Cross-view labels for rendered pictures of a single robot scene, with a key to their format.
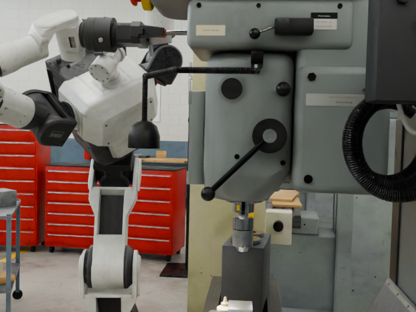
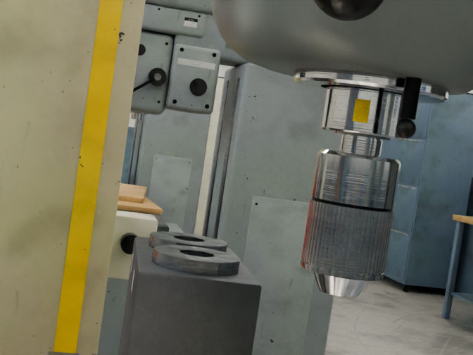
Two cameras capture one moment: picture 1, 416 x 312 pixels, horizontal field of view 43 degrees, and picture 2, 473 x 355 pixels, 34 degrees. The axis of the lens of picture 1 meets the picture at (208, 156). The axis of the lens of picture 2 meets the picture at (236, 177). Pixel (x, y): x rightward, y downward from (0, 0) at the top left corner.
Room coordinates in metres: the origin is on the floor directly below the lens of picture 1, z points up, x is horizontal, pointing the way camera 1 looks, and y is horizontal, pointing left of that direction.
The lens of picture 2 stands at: (0.82, 0.13, 1.27)
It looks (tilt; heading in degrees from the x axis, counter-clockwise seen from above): 3 degrees down; 339
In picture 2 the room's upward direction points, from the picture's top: 8 degrees clockwise
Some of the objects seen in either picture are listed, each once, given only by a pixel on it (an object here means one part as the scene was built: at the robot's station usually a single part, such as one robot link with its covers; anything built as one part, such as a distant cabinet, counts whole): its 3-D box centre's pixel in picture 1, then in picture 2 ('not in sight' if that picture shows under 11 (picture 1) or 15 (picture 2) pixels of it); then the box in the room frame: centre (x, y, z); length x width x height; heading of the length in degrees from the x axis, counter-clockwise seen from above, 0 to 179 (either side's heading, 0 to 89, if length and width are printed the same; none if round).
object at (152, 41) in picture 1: (160, 39); not in sight; (1.43, 0.13, 1.70); 0.06 x 0.02 x 0.03; 85
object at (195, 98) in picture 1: (197, 137); not in sight; (1.21, 0.03, 1.44); 0.04 x 0.04 x 0.21; 85
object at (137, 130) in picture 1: (143, 134); not in sight; (1.21, 0.15, 1.45); 0.07 x 0.07 x 0.06
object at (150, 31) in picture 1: (151, 31); not in sight; (1.32, 0.14, 1.70); 0.06 x 0.02 x 0.03; 85
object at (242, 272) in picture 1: (247, 267); (179, 335); (1.62, -0.13, 1.05); 0.22 x 0.12 x 0.20; 168
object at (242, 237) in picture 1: (242, 233); (349, 220); (1.21, -0.08, 1.23); 0.05 x 0.05 x 0.06
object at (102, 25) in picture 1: (121, 36); not in sight; (1.39, 0.23, 1.70); 0.13 x 0.12 x 0.10; 175
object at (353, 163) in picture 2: (243, 218); (357, 163); (1.21, -0.08, 1.26); 0.05 x 0.05 x 0.01
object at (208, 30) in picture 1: (267, 33); not in sight; (1.20, -0.13, 1.68); 0.34 x 0.24 x 0.10; 85
